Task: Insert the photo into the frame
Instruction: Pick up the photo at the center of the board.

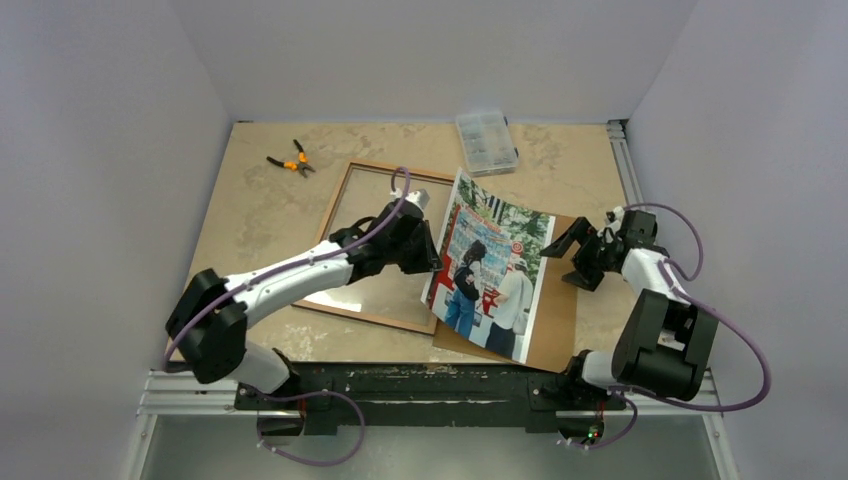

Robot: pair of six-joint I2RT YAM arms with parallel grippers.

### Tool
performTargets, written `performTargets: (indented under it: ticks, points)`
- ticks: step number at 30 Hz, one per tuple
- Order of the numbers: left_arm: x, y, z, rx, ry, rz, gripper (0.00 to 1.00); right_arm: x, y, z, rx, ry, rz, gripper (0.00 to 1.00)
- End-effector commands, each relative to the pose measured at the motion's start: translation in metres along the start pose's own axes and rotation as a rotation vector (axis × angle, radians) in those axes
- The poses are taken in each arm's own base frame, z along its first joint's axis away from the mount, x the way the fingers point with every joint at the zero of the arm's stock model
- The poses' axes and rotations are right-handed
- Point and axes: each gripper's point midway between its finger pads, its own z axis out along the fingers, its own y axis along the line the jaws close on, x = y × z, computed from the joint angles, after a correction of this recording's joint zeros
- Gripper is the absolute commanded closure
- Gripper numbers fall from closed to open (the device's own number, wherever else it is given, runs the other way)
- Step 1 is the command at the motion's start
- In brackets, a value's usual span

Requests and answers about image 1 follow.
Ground colour photo print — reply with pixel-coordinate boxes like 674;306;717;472
421;170;556;364

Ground orange black pliers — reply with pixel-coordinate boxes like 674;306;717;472
266;139;316;178

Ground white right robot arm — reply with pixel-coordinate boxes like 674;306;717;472
540;207;718;407

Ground brown cardboard backing board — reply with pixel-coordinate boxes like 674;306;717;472
431;213;584;374

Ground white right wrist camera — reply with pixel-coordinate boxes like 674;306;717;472
597;206;626;242

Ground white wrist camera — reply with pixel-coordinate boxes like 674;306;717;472
597;206;626;242
404;189;430;211

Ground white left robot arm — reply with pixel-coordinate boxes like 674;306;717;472
165;190;442;409

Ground blue wooden picture frame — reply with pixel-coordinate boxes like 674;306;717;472
291;158;458;337

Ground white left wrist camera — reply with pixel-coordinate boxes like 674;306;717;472
404;189;430;211

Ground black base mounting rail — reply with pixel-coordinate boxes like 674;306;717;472
234;362;625;436

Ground aluminium right side rail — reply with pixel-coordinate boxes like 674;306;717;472
606;120;721;415

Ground clear plastic screw box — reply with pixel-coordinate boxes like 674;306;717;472
455;110;519;177

